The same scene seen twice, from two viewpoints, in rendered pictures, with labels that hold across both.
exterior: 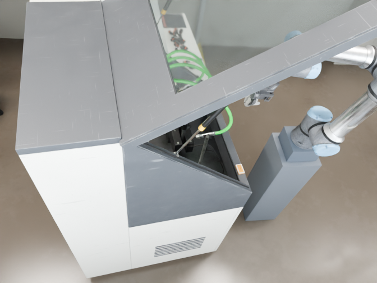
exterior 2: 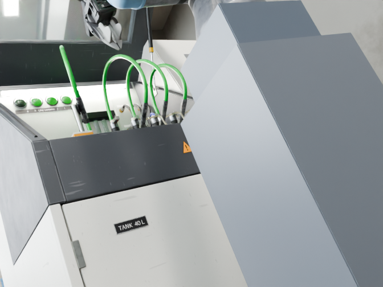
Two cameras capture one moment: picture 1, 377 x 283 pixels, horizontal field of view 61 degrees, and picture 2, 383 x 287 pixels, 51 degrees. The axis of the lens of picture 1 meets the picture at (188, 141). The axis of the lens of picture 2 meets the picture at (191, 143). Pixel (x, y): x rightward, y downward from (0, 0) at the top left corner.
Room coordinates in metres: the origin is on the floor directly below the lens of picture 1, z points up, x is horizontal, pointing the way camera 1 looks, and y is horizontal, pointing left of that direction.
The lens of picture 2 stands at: (0.88, -1.25, 0.52)
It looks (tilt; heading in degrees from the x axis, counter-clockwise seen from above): 18 degrees up; 76
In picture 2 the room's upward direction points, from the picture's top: 23 degrees counter-clockwise
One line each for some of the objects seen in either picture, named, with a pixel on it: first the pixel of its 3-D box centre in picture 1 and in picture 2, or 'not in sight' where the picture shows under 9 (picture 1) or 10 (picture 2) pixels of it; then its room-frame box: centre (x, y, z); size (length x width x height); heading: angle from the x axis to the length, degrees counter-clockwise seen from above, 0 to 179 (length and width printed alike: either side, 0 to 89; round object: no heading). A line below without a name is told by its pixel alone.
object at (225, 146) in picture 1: (222, 142); (166, 153); (1.06, -0.18, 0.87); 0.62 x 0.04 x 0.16; 23
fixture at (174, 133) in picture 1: (176, 126); not in sight; (1.08, 0.08, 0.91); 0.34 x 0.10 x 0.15; 23
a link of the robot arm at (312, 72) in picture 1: (302, 64); not in sight; (1.02, -0.36, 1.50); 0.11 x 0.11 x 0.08; 11
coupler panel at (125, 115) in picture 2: not in sight; (137, 127); (1.09, 0.37, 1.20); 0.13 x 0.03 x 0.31; 23
